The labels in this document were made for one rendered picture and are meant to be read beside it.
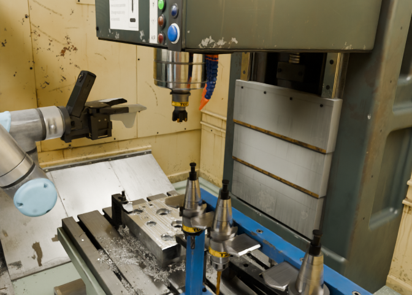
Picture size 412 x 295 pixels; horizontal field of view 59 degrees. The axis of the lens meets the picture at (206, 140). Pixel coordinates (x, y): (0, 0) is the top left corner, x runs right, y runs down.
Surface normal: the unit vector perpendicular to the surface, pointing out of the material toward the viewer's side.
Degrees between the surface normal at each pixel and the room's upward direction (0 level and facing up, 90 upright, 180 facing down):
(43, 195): 90
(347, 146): 90
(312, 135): 89
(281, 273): 0
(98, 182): 24
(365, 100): 90
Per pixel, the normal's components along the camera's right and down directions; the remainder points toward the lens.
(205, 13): 0.59, 0.26
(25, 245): 0.29, -0.76
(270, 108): -0.81, 0.13
